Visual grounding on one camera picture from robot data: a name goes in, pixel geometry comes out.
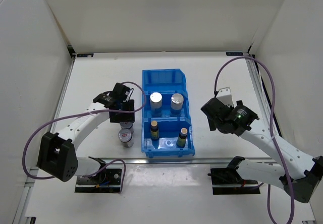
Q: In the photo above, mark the blue corner label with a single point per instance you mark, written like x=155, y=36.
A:
x=234, y=54
x=85, y=55

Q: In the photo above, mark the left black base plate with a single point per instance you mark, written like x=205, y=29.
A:
x=108, y=181

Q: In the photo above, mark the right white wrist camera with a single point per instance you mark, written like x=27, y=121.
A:
x=224, y=96

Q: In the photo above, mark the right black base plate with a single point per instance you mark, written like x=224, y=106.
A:
x=227, y=182

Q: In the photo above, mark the right blue corner label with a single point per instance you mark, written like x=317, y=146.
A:
x=234, y=54

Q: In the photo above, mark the dark spice jar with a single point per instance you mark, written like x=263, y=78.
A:
x=126, y=138
x=127, y=125

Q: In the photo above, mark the left blue corner label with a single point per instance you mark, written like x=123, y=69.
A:
x=85, y=55

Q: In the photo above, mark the blue three-compartment plastic bin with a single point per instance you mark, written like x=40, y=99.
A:
x=167, y=82

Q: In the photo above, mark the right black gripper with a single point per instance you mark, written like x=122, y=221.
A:
x=212, y=125

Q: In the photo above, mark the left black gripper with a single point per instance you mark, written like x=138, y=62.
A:
x=127, y=117

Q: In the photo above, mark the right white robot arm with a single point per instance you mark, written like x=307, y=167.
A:
x=296, y=172

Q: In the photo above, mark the blue-white shaker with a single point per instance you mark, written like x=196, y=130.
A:
x=177, y=101
x=156, y=102

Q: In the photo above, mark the right aluminium side rail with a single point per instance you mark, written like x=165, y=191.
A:
x=260, y=90

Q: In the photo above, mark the left aluminium side rail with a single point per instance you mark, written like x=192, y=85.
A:
x=50, y=127

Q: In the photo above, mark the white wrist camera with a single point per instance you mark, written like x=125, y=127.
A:
x=224, y=96
x=129, y=94

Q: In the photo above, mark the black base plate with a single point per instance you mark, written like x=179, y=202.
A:
x=227, y=182
x=108, y=181

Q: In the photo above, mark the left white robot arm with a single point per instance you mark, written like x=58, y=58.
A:
x=57, y=154

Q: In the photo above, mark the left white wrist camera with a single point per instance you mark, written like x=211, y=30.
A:
x=129, y=94

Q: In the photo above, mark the yellow-label brown bottle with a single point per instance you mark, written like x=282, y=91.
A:
x=181, y=141
x=154, y=130

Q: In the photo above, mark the aluminium side rail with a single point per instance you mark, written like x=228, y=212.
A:
x=260, y=90
x=50, y=127

